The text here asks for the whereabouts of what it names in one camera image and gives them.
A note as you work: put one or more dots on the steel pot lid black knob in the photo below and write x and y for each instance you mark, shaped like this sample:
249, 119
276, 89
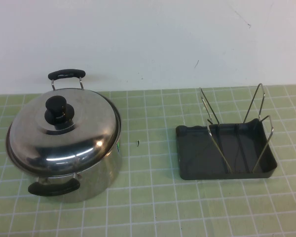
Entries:
64, 138

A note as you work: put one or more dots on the stainless steel cooking pot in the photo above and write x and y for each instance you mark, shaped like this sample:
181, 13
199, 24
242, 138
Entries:
101, 177

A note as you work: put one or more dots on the green checked tablecloth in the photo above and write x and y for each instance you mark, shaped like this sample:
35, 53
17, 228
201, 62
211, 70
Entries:
148, 209

